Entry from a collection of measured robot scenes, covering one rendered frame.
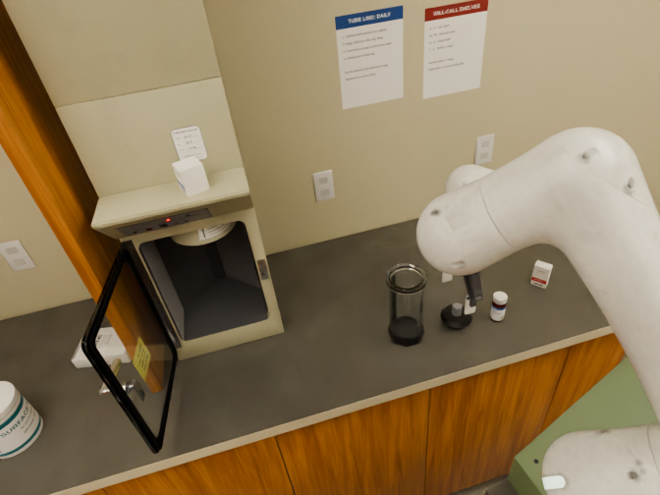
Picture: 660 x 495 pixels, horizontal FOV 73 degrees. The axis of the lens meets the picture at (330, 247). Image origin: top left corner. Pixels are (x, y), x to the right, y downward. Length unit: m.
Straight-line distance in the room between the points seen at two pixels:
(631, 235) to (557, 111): 1.39
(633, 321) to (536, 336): 0.80
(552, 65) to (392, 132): 0.61
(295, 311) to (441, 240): 0.90
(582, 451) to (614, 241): 0.31
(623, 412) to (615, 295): 0.42
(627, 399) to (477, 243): 0.50
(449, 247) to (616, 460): 0.35
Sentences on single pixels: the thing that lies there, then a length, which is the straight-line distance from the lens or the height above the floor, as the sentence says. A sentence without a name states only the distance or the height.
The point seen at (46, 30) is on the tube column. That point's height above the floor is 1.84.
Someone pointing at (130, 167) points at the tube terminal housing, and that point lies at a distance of 1.06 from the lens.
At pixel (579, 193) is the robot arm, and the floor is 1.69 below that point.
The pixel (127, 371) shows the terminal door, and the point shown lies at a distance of 1.08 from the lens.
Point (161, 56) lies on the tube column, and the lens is 0.98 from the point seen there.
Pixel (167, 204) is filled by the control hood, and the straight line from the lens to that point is 0.98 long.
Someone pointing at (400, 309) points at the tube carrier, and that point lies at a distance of 1.23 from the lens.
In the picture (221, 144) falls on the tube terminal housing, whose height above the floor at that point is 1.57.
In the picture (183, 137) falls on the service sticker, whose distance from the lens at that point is 1.03.
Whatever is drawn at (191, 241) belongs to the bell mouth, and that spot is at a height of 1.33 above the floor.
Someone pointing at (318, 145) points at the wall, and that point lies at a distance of 1.55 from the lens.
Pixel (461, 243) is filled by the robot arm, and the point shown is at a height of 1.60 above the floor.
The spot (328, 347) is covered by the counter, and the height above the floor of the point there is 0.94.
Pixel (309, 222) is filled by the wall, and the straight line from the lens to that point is 1.69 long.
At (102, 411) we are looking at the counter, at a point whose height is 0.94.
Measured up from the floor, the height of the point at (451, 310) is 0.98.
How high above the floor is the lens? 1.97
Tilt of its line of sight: 38 degrees down
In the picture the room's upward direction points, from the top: 8 degrees counter-clockwise
